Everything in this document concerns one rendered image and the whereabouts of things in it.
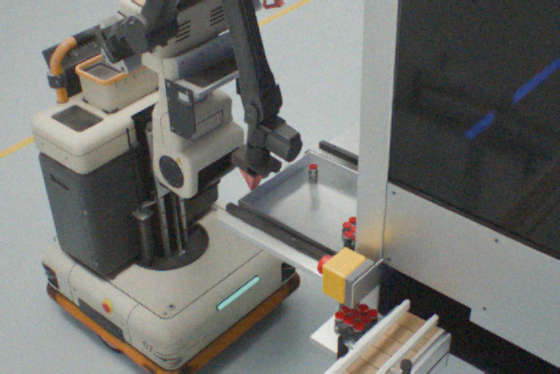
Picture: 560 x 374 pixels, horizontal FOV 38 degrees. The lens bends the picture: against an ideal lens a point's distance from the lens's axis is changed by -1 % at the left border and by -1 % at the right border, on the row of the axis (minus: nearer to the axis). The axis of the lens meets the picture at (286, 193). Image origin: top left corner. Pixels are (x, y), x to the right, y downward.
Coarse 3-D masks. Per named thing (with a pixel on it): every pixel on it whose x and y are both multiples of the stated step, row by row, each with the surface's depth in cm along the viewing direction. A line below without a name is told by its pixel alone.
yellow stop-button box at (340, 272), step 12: (348, 252) 156; (324, 264) 153; (336, 264) 153; (348, 264) 153; (360, 264) 153; (372, 264) 153; (324, 276) 154; (336, 276) 152; (348, 276) 151; (360, 276) 151; (324, 288) 156; (336, 288) 154; (348, 288) 151; (336, 300) 155; (348, 300) 153
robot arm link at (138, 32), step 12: (156, 0) 178; (168, 0) 176; (144, 12) 181; (156, 12) 179; (168, 12) 181; (132, 24) 184; (144, 24) 181; (156, 24) 181; (132, 36) 186; (144, 36) 183; (132, 48) 188; (144, 48) 185
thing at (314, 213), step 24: (288, 168) 200; (336, 168) 201; (264, 192) 196; (288, 192) 196; (312, 192) 196; (336, 192) 196; (264, 216) 185; (288, 216) 189; (312, 216) 189; (336, 216) 189; (312, 240) 178; (336, 240) 182
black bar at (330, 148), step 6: (324, 144) 210; (330, 144) 210; (324, 150) 210; (330, 150) 209; (336, 150) 207; (342, 150) 207; (342, 156) 207; (348, 156) 206; (354, 156) 205; (354, 162) 205
